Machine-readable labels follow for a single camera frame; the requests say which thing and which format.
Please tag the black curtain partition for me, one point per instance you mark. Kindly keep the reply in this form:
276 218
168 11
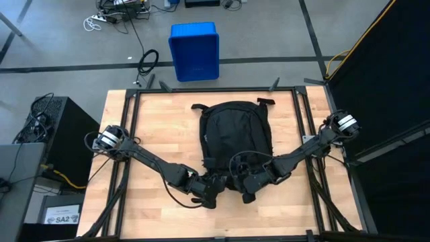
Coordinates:
386 67

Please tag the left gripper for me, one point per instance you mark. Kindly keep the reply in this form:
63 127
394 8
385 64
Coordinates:
208 190

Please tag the black metal table frame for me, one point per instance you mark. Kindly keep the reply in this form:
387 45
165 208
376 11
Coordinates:
215 89

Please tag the black computer tower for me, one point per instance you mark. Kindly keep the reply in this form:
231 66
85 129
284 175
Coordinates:
70 114

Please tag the grey metal bracket plate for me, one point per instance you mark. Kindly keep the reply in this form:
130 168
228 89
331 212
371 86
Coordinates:
306 138

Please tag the grey metal rail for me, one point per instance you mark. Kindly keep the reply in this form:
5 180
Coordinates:
411 136

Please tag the black backpack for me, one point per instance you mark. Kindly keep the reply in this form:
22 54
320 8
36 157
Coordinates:
235 134

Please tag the grey metal leg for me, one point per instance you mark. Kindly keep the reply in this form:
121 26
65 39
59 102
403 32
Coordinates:
11 25

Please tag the black box on floor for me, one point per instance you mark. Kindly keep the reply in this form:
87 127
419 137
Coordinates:
201 3

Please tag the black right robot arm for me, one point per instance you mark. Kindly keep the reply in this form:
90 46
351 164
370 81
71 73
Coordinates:
302 149

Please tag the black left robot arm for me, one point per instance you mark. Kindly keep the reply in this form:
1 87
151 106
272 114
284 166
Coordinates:
151 161

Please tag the white SA2 label sign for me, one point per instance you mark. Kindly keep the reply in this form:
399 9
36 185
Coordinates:
62 218

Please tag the blue plastic bin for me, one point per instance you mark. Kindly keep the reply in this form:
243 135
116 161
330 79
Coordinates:
195 50

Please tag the grey desk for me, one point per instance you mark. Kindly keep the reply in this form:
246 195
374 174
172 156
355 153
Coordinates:
20 188

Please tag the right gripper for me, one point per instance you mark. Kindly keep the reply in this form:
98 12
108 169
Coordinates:
252 179

